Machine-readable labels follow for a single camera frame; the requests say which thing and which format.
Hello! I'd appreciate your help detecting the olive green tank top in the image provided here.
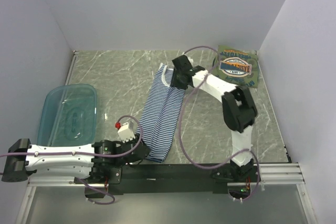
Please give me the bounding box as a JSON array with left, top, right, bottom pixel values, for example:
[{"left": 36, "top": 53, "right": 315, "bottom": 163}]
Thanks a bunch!
[{"left": 212, "top": 45, "right": 259, "bottom": 88}]

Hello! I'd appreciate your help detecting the blue white striped tank top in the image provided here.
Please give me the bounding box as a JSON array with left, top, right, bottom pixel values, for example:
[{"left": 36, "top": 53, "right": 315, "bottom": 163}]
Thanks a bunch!
[{"left": 136, "top": 63, "right": 185, "bottom": 163}]

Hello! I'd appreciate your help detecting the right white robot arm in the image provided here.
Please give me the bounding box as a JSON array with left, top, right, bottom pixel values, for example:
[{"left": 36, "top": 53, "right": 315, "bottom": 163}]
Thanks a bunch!
[{"left": 171, "top": 55, "right": 258, "bottom": 182}]

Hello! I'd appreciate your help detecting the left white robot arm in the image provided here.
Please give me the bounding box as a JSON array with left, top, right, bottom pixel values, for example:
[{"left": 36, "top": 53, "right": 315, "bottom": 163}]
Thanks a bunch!
[{"left": 1, "top": 135, "right": 150, "bottom": 183}]

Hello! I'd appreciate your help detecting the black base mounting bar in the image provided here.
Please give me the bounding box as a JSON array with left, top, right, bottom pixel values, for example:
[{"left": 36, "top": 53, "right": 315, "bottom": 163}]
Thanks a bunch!
[{"left": 73, "top": 163, "right": 261, "bottom": 198}]

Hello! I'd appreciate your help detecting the translucent teal laundry basket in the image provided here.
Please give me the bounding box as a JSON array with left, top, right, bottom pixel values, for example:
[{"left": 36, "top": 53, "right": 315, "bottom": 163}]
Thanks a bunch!
[{"left": 37, "top": 84, "right": 97, "bottom": 147}]

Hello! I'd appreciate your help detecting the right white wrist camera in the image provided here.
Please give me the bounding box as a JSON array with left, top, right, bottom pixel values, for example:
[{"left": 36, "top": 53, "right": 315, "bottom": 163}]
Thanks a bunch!
[{"left": 187, "top": 57, "right": 194, "bottom": 65}]

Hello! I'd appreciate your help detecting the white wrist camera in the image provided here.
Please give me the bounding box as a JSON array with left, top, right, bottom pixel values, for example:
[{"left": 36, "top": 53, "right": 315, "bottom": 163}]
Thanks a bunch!
[
  {"left": 187, "top": 57, "right": 194, "bottom": 65},
  {"left": 115, "top": 122, "right": 135, "bottom": 143}
]

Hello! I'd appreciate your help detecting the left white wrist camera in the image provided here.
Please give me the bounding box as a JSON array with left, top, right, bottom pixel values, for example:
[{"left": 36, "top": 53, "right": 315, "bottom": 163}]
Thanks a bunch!
[{"left": 115, "top": 122, "right": 135, "bottom": 143}]

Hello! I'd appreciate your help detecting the aluminium frame rail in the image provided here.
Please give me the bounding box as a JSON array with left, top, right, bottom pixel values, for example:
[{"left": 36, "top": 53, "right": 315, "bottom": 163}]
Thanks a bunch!
[{"left": 27, "top": 163, "right": 305, "bottom": 187}]

